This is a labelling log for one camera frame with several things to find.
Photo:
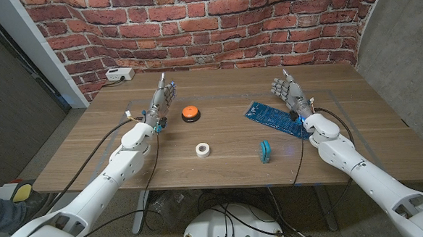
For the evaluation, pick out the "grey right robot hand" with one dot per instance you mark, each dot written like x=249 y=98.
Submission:
x=293 y=94

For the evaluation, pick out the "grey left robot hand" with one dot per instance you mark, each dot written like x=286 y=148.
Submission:
x=156 y=107

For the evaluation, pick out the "blue circuit board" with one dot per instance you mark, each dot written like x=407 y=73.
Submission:
x=273 y=119

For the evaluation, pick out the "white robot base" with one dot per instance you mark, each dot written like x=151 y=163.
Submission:
x=210 y=227

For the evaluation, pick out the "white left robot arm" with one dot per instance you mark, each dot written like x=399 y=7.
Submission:
x=102 y=182

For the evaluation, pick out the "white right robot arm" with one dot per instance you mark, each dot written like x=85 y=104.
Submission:
x=363 y=176

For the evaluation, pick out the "orange button with black base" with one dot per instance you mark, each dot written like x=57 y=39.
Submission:
x=190 y=111

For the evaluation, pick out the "white tape roll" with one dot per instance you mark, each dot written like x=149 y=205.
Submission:
x=203 y=154

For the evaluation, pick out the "white power strip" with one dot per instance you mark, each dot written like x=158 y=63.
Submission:
x=119 y=74

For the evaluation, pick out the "printed brick backdrop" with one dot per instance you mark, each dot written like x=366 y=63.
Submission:
x=210 y=31

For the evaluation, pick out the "clear plastic bag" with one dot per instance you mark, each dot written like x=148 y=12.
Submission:
x=172 y=207

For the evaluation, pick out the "grey table leg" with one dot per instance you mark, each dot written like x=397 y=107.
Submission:
x=325 y=208
x=141 y=213

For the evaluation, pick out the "yellow and black floor object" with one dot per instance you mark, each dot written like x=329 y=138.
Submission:
x=22 y=192

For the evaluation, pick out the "person's leg in jeans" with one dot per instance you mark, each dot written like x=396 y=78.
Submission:
x=2 y=214

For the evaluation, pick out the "white door frame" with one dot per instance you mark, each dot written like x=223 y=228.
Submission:
x=37 y=51

